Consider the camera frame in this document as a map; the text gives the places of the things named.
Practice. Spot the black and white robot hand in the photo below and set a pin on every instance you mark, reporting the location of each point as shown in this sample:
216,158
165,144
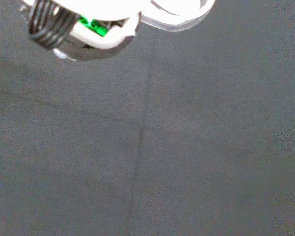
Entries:
108,37

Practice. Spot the black bench cloth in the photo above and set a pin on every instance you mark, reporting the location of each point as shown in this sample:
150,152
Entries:
162,147

